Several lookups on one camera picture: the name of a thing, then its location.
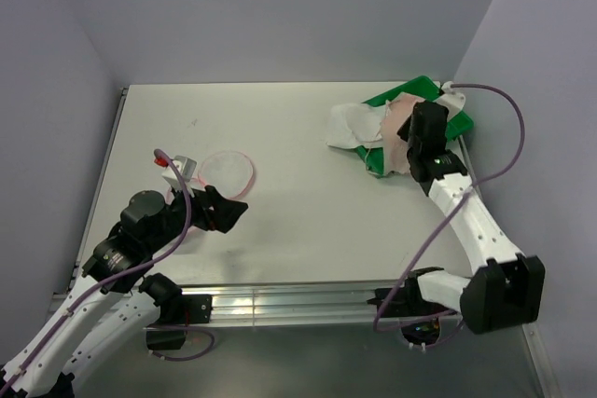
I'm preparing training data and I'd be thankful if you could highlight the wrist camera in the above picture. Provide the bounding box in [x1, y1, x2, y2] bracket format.
[154, 156, 197, 191]
[435, 81, 466, 120]

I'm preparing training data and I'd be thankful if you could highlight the white bra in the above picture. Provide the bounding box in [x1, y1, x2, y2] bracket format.
[325, 103, 386, 150]

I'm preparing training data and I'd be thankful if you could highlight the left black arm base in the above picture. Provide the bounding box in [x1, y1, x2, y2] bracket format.
[146, 294, 213, 357]

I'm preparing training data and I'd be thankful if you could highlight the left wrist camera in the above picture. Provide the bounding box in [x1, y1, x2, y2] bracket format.
[154, 156, 197, 191]

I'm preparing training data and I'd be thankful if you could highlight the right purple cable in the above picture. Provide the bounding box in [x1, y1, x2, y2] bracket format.
[372, 82, 527, 350]

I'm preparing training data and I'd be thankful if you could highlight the beige pink bra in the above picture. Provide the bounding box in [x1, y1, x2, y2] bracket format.
[380, 92, 424, 176]

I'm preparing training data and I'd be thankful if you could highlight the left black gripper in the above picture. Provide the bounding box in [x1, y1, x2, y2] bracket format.
[146, 177, 247, 253]

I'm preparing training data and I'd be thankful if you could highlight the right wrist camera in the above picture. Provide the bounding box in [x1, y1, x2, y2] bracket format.
[435, 81, 466, 120]

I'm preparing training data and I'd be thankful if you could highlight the green plastic tray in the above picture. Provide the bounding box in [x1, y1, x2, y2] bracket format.
[354, 75, 474, 178]

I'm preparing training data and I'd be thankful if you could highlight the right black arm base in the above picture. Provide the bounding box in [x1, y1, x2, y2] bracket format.
[367, 284, 452, 351]

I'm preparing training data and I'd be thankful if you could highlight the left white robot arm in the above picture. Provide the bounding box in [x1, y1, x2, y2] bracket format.
[1, 185, 248, 397]

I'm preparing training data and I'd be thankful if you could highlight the pink-rimmed mesh laundry bag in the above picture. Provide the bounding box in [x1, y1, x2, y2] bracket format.
[189, 151, 255, 199]

